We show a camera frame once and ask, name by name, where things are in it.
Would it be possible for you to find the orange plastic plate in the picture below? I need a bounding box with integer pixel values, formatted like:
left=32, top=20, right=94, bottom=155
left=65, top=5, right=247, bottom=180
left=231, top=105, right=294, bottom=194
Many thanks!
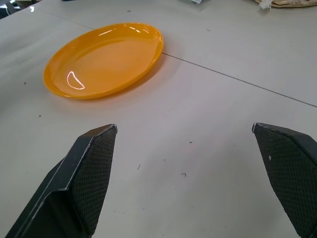
left=43, top=22, right=164, bottom=101

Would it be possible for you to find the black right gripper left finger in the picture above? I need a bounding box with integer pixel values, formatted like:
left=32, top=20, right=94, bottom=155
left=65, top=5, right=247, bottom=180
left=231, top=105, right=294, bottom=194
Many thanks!
left=4, top=123, right=118, bottom=238

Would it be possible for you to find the woven wicker basket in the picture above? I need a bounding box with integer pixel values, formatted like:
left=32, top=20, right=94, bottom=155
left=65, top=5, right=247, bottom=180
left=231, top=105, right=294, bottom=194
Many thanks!
left=255, top=0, right=317, bottom=8

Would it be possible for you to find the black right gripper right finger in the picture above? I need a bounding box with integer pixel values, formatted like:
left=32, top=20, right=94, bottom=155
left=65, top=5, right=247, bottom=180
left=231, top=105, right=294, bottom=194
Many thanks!
left=252, top=122, right=317, bottom=238

